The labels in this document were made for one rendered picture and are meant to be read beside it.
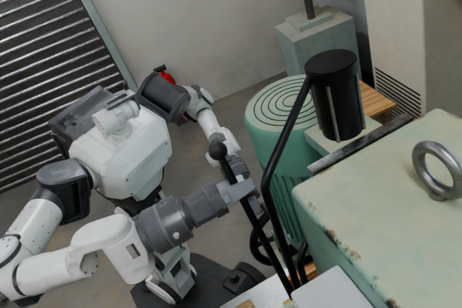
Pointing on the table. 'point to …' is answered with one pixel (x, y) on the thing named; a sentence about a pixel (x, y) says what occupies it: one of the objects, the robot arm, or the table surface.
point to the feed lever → (215, 150)
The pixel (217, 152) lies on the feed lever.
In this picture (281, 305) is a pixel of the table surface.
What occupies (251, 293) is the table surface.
